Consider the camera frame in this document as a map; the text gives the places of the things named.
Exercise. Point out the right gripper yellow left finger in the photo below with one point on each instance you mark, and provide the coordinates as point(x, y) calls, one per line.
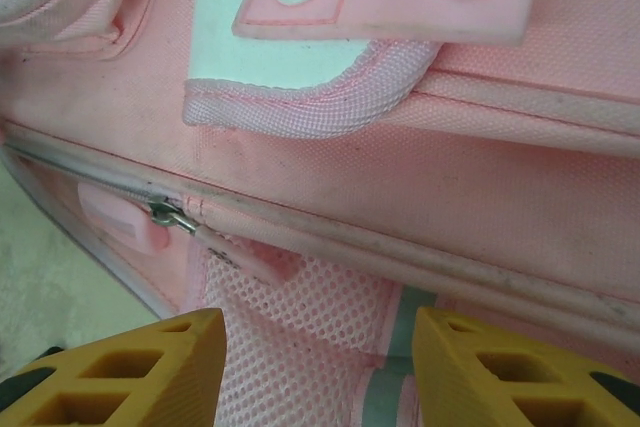
point(125, 382)

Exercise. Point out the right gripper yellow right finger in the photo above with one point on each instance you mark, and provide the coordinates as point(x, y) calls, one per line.
point(500, 382)

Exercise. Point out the pink school backpack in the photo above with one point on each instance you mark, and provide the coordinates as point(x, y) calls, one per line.
point(350, 172)

